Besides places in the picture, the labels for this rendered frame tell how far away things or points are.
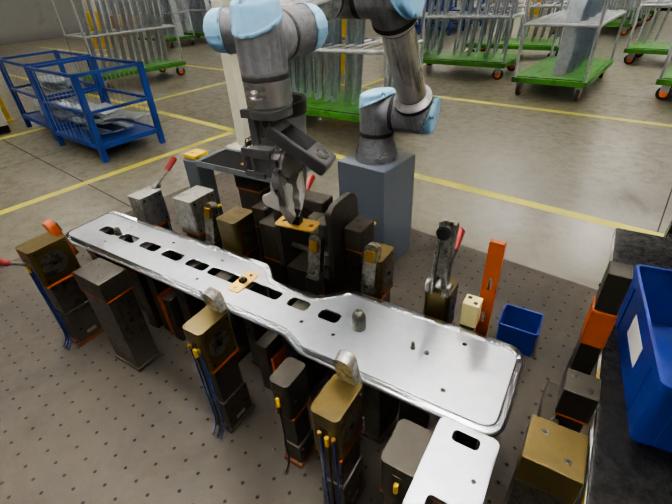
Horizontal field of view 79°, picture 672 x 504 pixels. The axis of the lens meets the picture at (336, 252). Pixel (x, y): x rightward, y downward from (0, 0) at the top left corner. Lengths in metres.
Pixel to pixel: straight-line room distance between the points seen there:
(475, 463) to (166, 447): 0.75
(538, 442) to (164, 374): 1.00
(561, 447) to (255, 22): 0.75
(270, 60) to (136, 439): 0.96
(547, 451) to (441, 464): 0.16
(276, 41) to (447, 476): 0.70
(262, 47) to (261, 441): 0.87
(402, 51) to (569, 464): 0.95
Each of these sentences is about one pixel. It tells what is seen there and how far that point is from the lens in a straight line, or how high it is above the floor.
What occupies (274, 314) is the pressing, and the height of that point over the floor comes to 1.00.
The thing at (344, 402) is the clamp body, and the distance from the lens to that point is 0.74.
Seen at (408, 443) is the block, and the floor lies 0.98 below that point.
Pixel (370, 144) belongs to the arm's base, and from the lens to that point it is 1.43.
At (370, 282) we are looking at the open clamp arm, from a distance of 1.02.
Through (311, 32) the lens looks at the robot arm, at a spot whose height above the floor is 1.57.
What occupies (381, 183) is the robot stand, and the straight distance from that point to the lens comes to 1.40.
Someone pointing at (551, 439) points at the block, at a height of 1.06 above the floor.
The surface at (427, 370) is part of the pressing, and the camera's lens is 0.85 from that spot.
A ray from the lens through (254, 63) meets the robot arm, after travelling 0.67.
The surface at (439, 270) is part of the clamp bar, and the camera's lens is 0.92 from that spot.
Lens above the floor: 1.64
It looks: 34 degrees down
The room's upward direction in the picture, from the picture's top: 4 degrees counter-clockwise
